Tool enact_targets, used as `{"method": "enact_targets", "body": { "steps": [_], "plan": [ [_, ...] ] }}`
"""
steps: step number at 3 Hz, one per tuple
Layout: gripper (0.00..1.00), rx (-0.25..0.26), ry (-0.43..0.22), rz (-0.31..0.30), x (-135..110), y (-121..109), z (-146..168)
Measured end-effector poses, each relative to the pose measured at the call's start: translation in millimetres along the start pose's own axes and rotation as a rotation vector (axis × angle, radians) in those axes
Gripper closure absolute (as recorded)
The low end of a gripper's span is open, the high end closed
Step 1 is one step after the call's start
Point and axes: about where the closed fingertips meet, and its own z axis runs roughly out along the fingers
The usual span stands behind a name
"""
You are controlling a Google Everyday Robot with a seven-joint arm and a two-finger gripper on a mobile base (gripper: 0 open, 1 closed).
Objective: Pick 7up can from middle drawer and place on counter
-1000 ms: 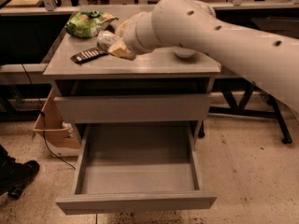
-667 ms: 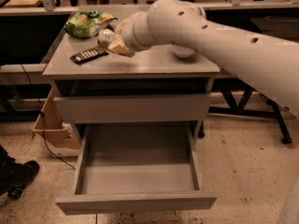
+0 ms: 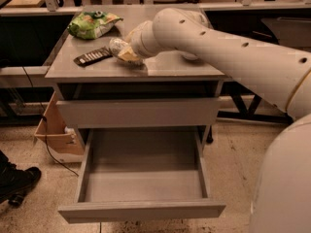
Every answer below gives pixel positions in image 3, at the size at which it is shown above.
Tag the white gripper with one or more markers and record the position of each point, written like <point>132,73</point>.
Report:
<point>137,45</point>

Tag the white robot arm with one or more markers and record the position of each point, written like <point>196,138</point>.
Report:
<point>279,75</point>

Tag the grey drawer cabinet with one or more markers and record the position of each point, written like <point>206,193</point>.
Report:
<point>165,76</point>

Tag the grey top drawer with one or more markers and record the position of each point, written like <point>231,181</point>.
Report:
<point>139,113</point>

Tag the open grey middle drawer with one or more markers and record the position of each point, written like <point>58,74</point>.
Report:
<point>142,174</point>

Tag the dark brown snack bar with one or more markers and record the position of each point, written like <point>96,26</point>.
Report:
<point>92,57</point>

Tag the green chip bag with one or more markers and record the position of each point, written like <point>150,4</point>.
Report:
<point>92,25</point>

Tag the white ceramic bowl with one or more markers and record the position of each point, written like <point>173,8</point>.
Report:
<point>188,56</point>

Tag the cardboard box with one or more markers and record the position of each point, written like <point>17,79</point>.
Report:
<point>61,140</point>

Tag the black shoe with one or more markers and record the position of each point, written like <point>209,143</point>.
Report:
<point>14,183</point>

